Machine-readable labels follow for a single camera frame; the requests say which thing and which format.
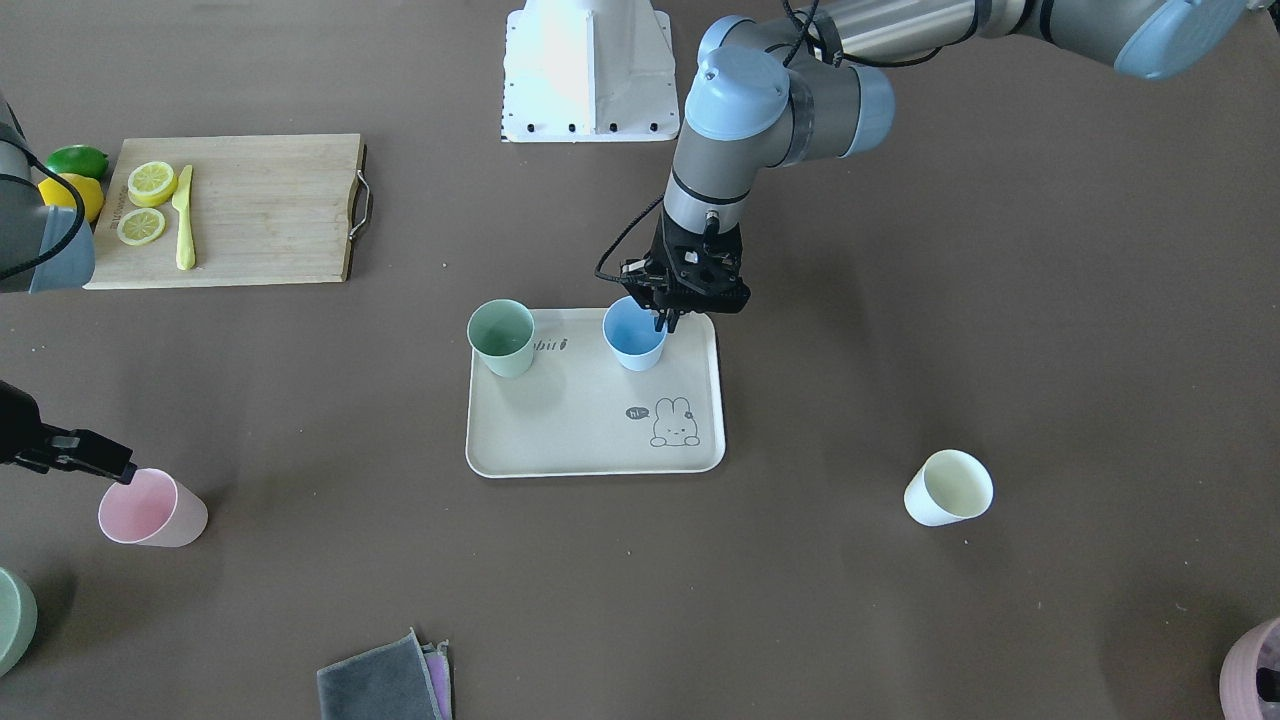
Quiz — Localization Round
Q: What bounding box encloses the yellow lemon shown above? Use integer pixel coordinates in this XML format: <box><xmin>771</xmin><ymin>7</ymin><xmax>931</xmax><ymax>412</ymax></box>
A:
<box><xmin>38</xmin><ymin>173</ymin><xmax>105</xmax><ymax>223</ymax></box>

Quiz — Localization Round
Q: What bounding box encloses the green lime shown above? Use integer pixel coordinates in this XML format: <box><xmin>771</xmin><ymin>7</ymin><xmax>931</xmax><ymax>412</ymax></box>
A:
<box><xmin>44</xmin><ymin>143</ymin><xmax>110</xmax><ymax>181</ymax></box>

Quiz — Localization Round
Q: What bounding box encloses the grey cloth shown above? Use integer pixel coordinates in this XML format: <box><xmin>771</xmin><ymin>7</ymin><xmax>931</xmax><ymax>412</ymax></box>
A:
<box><xmin>316</xmin><ymin>632</ymin><xmax>454</xmax><ymax>719</ymax></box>

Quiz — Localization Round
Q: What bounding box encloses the blue cup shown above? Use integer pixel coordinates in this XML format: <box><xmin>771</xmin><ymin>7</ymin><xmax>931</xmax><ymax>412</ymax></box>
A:
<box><xmin>602</xmin><ymin>296</ymin><xmax>667</xmax><ymax>372</ymax></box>

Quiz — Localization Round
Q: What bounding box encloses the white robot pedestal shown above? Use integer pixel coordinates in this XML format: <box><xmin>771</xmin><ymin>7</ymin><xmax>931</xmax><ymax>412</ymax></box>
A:
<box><xmin>500</xmin><ymin>1</ymin><xmax>681</xmax><ymax>143</ymax></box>

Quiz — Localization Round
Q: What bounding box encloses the green bowl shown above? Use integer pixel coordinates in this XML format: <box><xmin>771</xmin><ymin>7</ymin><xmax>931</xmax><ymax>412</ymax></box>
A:
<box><xmin>1</xmin><ymin>568</ymin><xmax>38</xmax><ymax>676</ymax></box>

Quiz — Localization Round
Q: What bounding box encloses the pink bowl with ice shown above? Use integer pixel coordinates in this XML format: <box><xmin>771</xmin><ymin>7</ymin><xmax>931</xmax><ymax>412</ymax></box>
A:
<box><xmin>1219</xmin><ymin>618</ymin><xmax>1279</xmax><ymax>719</ymax></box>

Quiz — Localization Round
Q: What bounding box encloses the green cup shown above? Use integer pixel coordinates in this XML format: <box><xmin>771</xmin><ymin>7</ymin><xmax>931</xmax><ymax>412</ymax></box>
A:
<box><xmin>466</xmin><ymin>299</ymin><xmax>535</xmax><ymax>378</ymax></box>

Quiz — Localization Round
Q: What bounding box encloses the pink cup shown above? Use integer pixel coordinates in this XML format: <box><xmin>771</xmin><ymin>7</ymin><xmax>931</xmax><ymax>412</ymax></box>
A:
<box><xmin>97</xmin><ymin>468</ymin><xmax>209</xmax><ymax>548</ymax></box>

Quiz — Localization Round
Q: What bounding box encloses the wooden cutting board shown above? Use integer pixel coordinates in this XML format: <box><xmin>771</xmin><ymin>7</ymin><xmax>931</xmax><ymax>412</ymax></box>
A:
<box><xmin>88</xmin><ymin>133</ymin><xmax>370</xmax><ymax>290</ymax></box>

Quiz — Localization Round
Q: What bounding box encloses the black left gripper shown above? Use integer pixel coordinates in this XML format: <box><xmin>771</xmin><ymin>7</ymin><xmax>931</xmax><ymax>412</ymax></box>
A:
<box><xmin>621</xmin><ymin>211</ymin><xmax>750</xmax><ymax>334</ymax></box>

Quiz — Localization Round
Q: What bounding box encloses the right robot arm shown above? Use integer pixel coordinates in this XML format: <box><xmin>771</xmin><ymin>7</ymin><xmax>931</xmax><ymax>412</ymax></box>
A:
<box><xmin>1</xmin><ymin>102</ymin><xmax>137</xmax><ymax>486</ymax></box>

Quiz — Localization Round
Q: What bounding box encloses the lemon slice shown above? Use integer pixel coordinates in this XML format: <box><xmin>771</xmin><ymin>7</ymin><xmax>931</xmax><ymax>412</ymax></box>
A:
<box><xmin>125</xmin><ymin>161</ymin><xmax>178</xmax><ymax>208</ymax></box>
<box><xmin>115</xmin><ymin>208</ymin><xmax>166</xmax><ymax>247</ymax></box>

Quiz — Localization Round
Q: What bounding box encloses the cream rabbit tray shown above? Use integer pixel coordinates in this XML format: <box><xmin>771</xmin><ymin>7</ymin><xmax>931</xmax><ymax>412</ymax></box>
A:
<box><xmin>466</xmin><ymin>307</ymin><xmax>726</xmax><ymax>479</ymax></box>

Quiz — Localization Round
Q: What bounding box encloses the yellow plastic knife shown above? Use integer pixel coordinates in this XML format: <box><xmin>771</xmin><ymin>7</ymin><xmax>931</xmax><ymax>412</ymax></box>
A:
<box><xmin>170</xmin><ymin>165</ymin><xmax>197</xmax><ymax>272</ymax></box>

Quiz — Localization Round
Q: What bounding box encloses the cream cup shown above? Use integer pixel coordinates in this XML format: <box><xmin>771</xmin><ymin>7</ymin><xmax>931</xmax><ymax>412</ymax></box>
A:
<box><xmin>902</xmin><ymin>448</ymin><xmax>995</xmax><ymax>527</ymax></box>

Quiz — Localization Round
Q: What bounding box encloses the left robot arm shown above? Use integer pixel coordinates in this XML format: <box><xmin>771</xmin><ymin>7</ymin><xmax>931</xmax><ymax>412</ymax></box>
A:
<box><xmin>612</xmin><ymin>1</ymin><xmax>1245</xmax><ymax>333</ymax></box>

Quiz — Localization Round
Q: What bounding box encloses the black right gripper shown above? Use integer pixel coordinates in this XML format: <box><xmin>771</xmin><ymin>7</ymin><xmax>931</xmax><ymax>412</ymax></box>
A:
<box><xmin>1</xmin><ymin>380</ymin><xmax>137</xmax><ymax>486</ymax></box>

